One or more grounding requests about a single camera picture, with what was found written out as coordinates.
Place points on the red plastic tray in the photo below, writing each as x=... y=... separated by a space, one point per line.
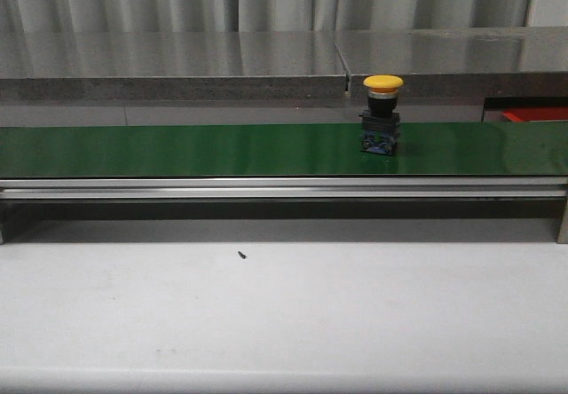
x=536 y=114

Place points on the right grey stone slab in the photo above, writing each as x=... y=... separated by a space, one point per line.
x=463 y=63

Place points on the grey stone slab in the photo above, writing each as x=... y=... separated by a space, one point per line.
x=154 y=66
x=463 y=63

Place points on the green conveyor belt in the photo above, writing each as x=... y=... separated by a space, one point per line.
x=284 y=150

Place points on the left grey stone slab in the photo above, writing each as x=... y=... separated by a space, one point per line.
x=154 y=66

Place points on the right steel conveyor leg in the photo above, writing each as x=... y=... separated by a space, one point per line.
x=561 y=227

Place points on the aluminium conveyor frame rail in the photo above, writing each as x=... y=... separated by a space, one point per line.
x=282 y=188

